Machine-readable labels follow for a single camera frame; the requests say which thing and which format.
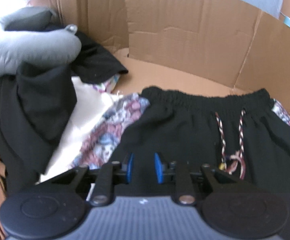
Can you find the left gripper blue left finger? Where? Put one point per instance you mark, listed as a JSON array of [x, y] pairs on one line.
[[107, 177]]

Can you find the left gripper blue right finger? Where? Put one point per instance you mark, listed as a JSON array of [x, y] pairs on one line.
[[176, 174]]

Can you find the black shorts with bear lining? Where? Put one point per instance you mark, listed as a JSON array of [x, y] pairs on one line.
[[247, 136]]

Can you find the cream bear print bedsheet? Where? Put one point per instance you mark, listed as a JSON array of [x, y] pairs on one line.
[[92, 103]]

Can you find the black garment under pillow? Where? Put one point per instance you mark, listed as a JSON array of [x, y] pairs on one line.
[[36, 104]]

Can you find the brown cardboard sheet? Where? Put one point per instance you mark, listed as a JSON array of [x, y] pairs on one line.
[[201, 47]]

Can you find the grey neck pillow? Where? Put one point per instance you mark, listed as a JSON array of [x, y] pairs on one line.
[[23, 39]]

